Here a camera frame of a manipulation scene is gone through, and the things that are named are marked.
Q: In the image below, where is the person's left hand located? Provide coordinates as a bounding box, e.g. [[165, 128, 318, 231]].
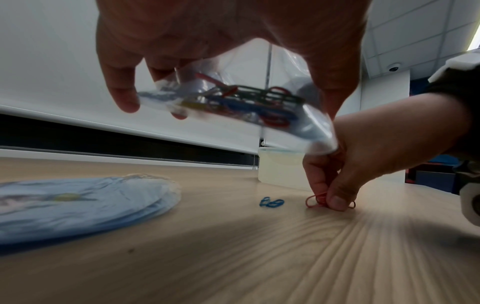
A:
[[95, 0, 371, 121]]

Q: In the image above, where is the black and white wrist camera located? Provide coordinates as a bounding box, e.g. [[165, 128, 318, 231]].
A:
[[427, 49, 480, 228]]

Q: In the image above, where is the white roller blind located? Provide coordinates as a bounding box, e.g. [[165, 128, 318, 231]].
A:
[[0, 0, 275, 156]]

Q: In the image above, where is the person's right hand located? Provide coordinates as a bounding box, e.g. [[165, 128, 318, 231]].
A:
[[302, 93, 471, 212]]

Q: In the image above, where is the clear plastic zip bag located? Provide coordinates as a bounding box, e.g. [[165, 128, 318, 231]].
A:
[[136, 44, 340, 156]]

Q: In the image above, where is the bundle of coloured rubber bands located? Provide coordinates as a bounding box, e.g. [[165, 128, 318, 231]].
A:
[[168, 73, 305, 129]]

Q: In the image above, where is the red rubber band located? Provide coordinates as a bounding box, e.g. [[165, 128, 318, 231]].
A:
[[305, 193, 357, 210]]

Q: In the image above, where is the blind pull chain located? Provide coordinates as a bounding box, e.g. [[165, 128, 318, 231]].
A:
[[252, 44, 273, 171]]

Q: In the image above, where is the blue rubber band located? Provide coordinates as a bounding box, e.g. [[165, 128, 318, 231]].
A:
[[258, 196, 285, 208]]

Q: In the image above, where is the translucent plastic container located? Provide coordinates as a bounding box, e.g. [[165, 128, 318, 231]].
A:
[[256, 147, 320, 191]]

